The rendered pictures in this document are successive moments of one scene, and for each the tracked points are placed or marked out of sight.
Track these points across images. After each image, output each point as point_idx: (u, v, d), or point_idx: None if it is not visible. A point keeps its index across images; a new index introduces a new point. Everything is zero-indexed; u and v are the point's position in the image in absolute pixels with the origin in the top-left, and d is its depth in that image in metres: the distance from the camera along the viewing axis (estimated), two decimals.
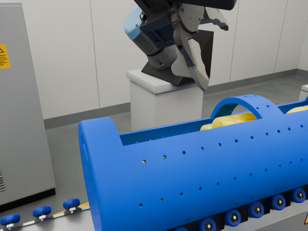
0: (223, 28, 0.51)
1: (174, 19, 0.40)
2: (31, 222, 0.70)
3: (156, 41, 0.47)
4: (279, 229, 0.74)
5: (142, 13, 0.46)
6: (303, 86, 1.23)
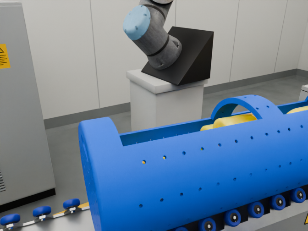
0: None
1: None
2: (31, 222, 0.70)
3: None
4: (279, 229, 0.74)
5: None
6: (303, 86, 1.23)
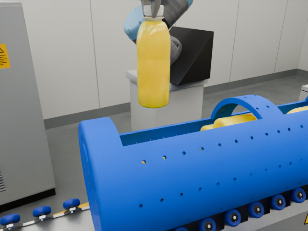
0: None
1: None
2: (31, 222, 0.70)
3: None
4: (279, 229, 0.74)
5: None
6: (303, 86, 1.23)
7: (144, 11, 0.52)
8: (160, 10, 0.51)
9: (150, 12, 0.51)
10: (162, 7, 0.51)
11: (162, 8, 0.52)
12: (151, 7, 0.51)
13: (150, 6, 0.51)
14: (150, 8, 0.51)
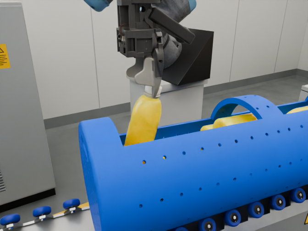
0: None
1: (159, 35, 0.55)
2: (31, 222, 0.70)
3: (128, 51, 0.54)
4: (279, 229, 0.74)
5: (120, 26, 0.54)
6: (303, 86, 1.23)
7: (145, 88, 0.62)
8: (158, 91, 0.62)
9: (150, 90, 0.61)
10: (161, 89, 0.62)
11: (161, 90, 0.62)
12: (151, 87, 0.61)
13: (151, 86, 0.61)
14: (151, 87, 0.61)
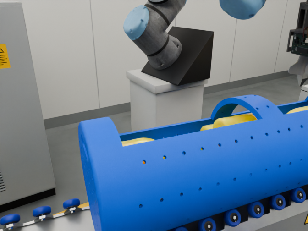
0: (303, 80, 0.69)
1: None
2: (31, 222, 0.70)
3: None
4: (279, 229, 0.74)
5: (305, 29, 0.58)
6: (303, 86, 1.23)
7: None
8: None
9: None
10: None
11: None
12: None
13: None
14: None
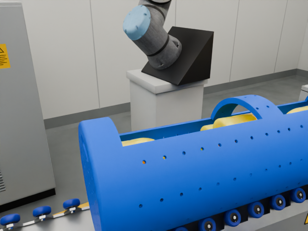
0: None
1: None
2: (31, 222, 0.70)
3: None
4: (279, 229, 0.74)
5: None
6: (303, 86, 1.23)
7: None
8: None
9: None
10: None
11: None
12: None
13: None
14: None
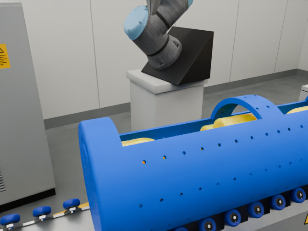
0: (152, 5, 0.48)
1: None
2: (31, 222, 0.70)
3: None
4: (279, 229, 0.74)
5: None
6: (303, 86, 1.23)
7: None
8: None
9: None
10: None
11: None
12: None
13: None
14: None
